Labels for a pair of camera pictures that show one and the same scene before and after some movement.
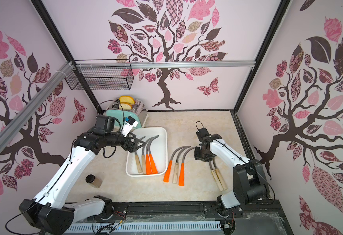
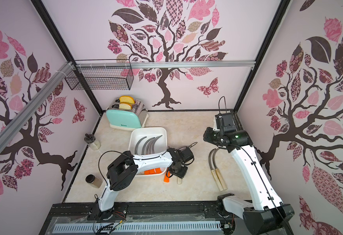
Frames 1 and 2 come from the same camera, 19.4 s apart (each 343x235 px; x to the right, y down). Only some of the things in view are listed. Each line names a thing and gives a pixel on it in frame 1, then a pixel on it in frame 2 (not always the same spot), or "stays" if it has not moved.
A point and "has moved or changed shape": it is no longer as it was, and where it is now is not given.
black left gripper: [132, 148] to [181, 175]
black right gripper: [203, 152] to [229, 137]
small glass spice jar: [95, 181] stays
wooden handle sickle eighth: [215, 177] stays
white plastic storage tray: [158, 148] stays
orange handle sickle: [153, 167] stays
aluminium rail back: [141, 65] stays
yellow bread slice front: [125, 106] stays
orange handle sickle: [181, 180] has moved or changed shape
